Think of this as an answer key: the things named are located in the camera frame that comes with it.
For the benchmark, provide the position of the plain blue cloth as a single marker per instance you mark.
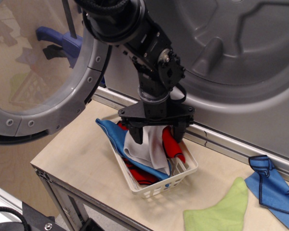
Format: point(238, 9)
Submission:
point(117, 135)

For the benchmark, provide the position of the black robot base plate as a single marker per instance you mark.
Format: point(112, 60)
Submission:
point(30, 220)

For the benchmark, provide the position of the small red cloth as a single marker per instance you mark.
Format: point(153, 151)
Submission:
point(171, 146)

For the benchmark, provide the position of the light green cloth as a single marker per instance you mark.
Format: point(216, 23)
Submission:
point(227, 215)

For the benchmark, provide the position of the grey toy washing machine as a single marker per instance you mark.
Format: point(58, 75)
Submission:
point(236, 59)

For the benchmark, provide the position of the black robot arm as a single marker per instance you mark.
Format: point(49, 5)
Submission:
point(127, 23)

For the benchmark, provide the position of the grey round machine door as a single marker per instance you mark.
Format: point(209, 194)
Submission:
point(50, 67)

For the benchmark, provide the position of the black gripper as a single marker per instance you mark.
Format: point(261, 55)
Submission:
point(167, 113)

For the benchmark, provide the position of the grey cloth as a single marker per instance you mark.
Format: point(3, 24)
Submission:
point(151, 152)

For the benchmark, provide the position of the white plastic laundry basket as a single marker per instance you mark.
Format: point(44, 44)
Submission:
point(179, 170)

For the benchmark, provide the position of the aluminium table frame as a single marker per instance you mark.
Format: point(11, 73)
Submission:
point(80, 172)

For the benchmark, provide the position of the red shirt with black trim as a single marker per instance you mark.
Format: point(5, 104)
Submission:
point(140, 176)

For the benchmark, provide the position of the blue shirt with black outline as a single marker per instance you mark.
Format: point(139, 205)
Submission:
point(269, 187)

